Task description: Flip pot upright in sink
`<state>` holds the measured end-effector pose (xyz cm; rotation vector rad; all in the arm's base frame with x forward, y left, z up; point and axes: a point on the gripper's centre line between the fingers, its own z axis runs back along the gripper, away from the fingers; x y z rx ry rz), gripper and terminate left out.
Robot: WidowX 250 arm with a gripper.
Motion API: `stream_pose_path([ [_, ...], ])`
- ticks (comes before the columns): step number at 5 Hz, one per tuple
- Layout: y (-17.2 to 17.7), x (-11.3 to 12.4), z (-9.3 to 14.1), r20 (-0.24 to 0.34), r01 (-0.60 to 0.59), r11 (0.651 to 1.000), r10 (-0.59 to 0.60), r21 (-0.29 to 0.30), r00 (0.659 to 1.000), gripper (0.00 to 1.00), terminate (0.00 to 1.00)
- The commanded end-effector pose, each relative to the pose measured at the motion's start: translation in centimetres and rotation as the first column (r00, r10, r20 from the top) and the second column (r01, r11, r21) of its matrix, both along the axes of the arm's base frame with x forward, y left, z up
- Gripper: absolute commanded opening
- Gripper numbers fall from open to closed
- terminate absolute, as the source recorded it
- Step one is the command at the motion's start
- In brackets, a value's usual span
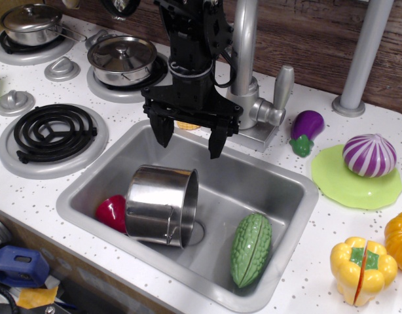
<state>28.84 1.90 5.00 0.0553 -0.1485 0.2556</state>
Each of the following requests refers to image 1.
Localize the silver toy faucet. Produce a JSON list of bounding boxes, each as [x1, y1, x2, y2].
[[226, 1, 295, 152]]

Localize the grey vertical pole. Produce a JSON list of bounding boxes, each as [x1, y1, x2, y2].
[[332, 0, 393, 118]]

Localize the red toy pepper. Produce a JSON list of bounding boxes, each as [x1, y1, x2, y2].
[[95, 195, 126, 234]]

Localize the grey stove knob upper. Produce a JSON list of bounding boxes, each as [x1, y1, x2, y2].
[[44, 56, 81, 82]]

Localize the black coil front burner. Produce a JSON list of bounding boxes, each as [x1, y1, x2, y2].
[[0, 104, 109, 179]]

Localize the lidded steel saucepan back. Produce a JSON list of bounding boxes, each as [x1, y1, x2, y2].
[[0, 4, 87, 46]]

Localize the grey burner ring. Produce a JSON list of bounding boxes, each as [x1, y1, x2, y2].
[[86, 52, 179, 104], [0, 29, 77, 67]]

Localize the grey burner ring back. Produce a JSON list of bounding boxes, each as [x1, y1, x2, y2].
[[0, 29, 77, 67]]

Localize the orange toy pumpkin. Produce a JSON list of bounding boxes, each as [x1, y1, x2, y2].
[[384, 213, 402, 270]]

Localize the blue clamp tool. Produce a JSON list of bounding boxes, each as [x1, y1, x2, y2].
[[0, 245, 50, 288]]

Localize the grey stove knob lower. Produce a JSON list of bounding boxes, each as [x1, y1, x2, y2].
[[0, 90, 35, 116]]

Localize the green toy bitter gourd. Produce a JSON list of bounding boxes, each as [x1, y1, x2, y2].
[[230, 213, 272, 288]]

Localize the grey stove knob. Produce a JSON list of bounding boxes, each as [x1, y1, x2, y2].
[[0, 90, 35, 116], [85, 29, 109, 50], [44, 56, 81, 82]]

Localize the silver metal sink basin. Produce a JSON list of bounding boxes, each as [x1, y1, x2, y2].
[[56, 121, 318, 313]]

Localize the grey burner ring middle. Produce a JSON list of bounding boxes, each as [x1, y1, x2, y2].
[[86, 52, 179, 104]]

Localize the grey stove knob rear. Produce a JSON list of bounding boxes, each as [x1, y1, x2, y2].
[[85, 29, 109, 50]]

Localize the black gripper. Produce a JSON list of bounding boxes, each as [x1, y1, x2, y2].
[[141, 71, 243, 159]]

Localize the stainless steel pot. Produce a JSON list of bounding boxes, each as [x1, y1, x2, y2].
[[125, 165, 198, 249]]

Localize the black cable bottom left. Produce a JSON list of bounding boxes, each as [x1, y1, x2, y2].
[[0, 281, 19, 314]]

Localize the purple striped toy onion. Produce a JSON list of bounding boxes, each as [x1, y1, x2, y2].
[[342, 133, 397, 178]]

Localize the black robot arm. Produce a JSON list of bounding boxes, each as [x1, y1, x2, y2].
[[141, 1, 243, 159]]

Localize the yellow toy corn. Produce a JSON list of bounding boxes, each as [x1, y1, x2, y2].
[[176, 121, 200, 131]]

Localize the yellow sponge piece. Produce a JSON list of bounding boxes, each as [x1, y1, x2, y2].
[[16, 287, 58, 309]]

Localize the yellow toy bell pepper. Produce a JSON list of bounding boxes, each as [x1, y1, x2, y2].
[[330, 237, 398, 307]]

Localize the purple toy eggplant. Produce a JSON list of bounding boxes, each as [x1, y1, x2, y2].
[[289, 111, 325, 157]]

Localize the lidded steel pot middle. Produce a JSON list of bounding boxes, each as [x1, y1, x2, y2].
[[87, 36, 157, 87]]

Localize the light green plastic plate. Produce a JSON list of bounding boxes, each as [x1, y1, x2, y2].
[[311, 145, 402, 210]]

